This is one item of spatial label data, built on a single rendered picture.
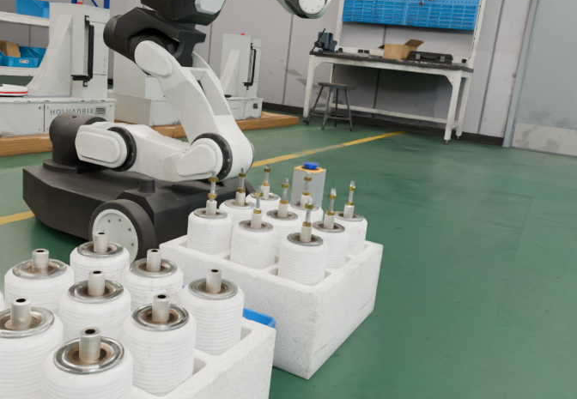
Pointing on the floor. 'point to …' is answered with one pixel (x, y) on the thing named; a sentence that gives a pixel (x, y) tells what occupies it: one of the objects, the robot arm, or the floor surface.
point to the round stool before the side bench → (328, 104)
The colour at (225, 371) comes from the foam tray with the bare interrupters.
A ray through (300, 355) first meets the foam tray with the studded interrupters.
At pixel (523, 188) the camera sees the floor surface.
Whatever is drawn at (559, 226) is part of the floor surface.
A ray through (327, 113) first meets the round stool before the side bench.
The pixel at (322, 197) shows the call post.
